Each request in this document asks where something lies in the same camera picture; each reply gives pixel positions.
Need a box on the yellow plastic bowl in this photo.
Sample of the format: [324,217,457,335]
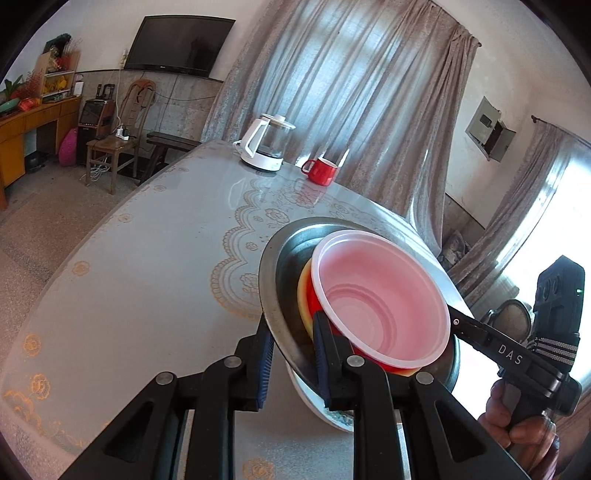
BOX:
[298,256,428,379]

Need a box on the dark wooden bench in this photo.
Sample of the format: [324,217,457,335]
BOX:
[145,131,201,174]

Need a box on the person's right hand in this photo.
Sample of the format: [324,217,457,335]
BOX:
[477,381,558,480]

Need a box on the black flat television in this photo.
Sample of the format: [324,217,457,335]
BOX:
[124,15,236,78]

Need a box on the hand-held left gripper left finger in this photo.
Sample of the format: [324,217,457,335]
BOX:
[60,314,278,480]

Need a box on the red mug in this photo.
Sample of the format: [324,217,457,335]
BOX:
[301,157,340,186]

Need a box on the pink bag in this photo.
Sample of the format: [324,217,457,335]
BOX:
[58,128,78,166]

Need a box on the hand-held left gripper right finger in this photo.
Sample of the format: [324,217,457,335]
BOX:
[311,311,529,480]

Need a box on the wide grey window curtain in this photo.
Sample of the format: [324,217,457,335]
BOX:
[201,0,481,254]

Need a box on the red plastic bowl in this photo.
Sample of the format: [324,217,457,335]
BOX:
[311,231,451,374]

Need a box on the white plate with purple flowers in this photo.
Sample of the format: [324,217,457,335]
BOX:
[286,364,358,433]

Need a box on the black floor speaker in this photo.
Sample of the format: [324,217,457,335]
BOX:
[76,98,114,167]

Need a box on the white glass electric kettle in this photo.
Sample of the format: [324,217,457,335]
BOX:
[232,113,296,172]

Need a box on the narrow grey window curtain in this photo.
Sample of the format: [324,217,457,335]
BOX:
[448,115,575,296]

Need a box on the wooden desk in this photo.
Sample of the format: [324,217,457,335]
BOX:
[0,95,83,210]

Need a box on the grey patterned cushion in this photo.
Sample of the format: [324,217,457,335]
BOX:
[441,231,472,271]

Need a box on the potted green plant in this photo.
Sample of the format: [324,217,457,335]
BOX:
[0,76,24,114]

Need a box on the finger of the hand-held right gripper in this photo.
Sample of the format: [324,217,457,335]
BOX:
[448,305,496,352]

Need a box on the grey wall electrical box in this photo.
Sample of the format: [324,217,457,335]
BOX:
[464,96,517,162]

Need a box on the stainless steel basin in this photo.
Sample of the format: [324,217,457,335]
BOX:
[257,216,461,393]

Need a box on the wooden chair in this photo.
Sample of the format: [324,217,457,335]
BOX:
[85,79,155,195]

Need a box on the wooden desktop shelf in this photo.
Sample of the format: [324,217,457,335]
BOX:
[41,34,81,103]

